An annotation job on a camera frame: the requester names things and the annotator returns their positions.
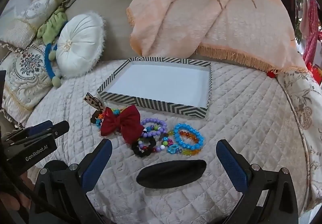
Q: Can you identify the white round pillow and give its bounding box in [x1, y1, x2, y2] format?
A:
[56, 11, 106, 78]

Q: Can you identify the cream floral sofa cover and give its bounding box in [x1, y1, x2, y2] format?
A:
[276, 70, 322, 214]

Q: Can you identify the orange yellow clear bead bracelet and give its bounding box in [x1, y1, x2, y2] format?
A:
[166, 131, 202, 157]

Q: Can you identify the brown scrunchie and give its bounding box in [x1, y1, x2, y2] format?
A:
[91, 111, 103, 125]

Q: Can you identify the purple bead bracelet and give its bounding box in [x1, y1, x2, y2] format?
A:
[140, 118, 168, 138]

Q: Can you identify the cream gold bolster cushion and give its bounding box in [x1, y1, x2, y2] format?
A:
[0, 0, 67, 49]

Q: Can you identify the peach fringed blanket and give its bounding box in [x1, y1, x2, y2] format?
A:
[126, 0, 309, 76]

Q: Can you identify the red dotted garment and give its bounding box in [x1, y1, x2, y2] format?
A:
[301, 0, 320, 63]

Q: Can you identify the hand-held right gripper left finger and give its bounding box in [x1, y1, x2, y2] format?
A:
[26, 138, 114, 224]

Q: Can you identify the blue bead bracelet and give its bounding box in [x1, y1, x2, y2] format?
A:
[173, 123, 205, 150]

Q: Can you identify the quilted white cover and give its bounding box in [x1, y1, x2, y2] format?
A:
[25, 59, 313, 224]

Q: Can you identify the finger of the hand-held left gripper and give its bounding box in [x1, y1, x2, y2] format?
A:
[10, 120, 70, 145]
[25, 120, 54, 137]

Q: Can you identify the neon flower bead bracelet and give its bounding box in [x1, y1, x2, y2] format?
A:
[97, 107, 126, 126]

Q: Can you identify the green and blue plush toy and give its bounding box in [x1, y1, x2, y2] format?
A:
[37, 7, 69, 88]

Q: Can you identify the floral embroidered cushion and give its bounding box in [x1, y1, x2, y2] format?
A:
[0, 38, 63, 127]

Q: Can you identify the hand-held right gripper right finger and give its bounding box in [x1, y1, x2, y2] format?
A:
[216, 139, 300, 224]

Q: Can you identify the leopard print bow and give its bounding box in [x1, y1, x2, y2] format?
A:
[84, 92, 106, 114]

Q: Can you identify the black scrunchie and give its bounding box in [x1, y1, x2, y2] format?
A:
[131, 137, 158, 157]

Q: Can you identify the black white striped tray box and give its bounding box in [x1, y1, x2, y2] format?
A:
[97, 56, 212, 119]

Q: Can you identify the red velvet bow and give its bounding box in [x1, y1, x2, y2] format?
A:
[101, 106, 144, 144]

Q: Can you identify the multicolour pony bead bracelet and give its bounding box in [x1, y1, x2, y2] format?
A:
[136, 126, 174, 153]

